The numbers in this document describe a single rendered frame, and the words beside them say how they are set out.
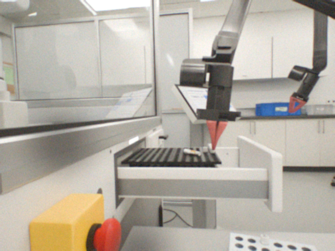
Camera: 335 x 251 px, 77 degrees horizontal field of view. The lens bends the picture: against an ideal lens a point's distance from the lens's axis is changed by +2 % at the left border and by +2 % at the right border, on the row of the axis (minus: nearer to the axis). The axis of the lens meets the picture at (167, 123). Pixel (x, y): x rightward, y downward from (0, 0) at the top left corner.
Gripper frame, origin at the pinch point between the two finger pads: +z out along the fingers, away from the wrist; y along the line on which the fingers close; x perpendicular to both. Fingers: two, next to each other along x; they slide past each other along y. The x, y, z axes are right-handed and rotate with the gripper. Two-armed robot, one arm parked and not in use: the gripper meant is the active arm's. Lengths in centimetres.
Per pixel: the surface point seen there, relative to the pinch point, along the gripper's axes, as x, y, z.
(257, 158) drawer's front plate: 4.9, -9.2, 0.7
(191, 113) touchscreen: -77, 9, -7
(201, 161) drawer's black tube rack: 7.7, 2.9, 2.4
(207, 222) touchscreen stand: -98, -10, 72
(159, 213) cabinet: -45, 18, 43
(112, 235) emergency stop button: 33.4, 12.0, 4.7
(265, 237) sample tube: 19.3, -7.5, 10.3
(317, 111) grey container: -328, -190, -24
